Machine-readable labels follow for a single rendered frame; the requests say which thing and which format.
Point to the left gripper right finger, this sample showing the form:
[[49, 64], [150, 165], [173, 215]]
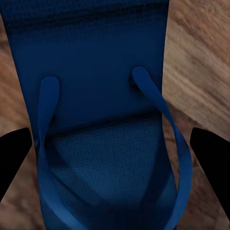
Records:
[[213, 154]]

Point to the sandal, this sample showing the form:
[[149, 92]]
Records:
[[91, 77]]

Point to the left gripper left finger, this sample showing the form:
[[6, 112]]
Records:
[[14, 147]]

